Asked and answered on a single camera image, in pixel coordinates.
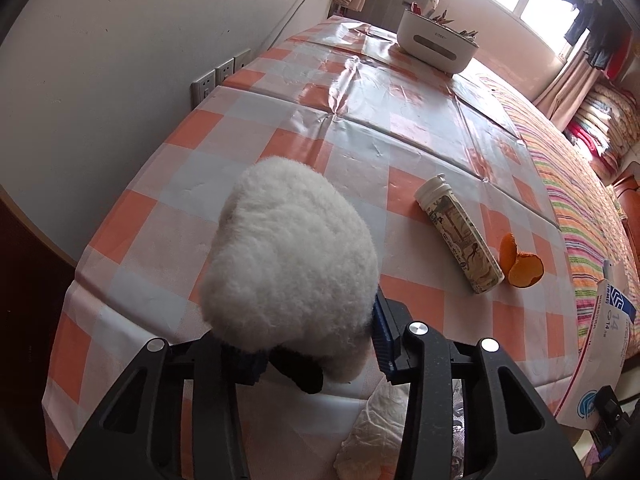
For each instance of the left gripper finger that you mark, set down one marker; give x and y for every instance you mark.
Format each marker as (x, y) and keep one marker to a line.
(389, 321)

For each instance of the white medicine carton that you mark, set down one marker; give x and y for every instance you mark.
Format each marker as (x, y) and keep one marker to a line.
(603, 354)

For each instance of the white plush toy with bow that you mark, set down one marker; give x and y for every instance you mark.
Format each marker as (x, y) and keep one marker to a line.
(292, 265)

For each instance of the white tube patterned label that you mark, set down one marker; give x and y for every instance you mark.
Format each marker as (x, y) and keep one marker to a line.
(478, 264)

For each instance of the white tissue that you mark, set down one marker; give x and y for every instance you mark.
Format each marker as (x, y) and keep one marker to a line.
(372, 448)

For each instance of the orange peel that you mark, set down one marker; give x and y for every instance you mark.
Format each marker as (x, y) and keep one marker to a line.
(521, 269)

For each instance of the silver pill blister pack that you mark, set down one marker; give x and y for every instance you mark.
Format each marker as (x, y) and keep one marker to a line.
(456, 470)

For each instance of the checkered orange white tablecloth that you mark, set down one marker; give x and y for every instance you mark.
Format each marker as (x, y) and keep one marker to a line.
(342, 122)

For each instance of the striped colourful bedspread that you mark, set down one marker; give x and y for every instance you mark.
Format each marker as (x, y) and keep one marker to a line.
(589, 215)

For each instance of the red wooden headboard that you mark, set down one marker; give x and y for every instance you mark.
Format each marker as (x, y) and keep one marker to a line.
(626, 190)

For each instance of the pink curtain right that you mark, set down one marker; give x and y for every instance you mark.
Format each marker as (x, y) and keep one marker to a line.
(564, 95)

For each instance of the white desk organizer box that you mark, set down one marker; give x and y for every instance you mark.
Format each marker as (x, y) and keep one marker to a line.
(433, 43)

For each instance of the stack of folded quilts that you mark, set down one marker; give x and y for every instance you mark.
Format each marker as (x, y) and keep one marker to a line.
(606, 128)

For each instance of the hanging dark clothes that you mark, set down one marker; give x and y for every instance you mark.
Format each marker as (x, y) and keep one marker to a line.
(609, 33)

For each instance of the wall power sockets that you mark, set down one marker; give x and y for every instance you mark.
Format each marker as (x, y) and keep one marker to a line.
(200, 88)

